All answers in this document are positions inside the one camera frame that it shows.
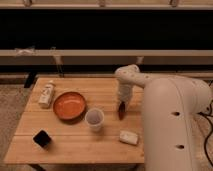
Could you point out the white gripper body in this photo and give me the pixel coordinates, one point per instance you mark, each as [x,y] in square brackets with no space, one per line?
[125,92]

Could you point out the red pepper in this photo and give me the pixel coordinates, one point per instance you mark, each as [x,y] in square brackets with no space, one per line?
[121,110]

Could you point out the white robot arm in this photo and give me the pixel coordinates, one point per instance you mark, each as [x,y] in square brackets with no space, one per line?
[168,102]

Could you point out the orange ceramic bowl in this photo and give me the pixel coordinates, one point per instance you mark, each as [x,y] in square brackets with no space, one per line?
[69,105]

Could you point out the clear plastic cup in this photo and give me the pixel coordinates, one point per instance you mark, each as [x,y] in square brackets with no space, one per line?
[94,118]

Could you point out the wooden table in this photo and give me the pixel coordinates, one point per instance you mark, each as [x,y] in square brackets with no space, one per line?
[76,143]

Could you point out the white bottle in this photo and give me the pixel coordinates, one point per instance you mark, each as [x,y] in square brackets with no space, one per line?
[47,95]

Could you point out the small black box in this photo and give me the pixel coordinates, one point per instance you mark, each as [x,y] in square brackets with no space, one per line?
[42,138]

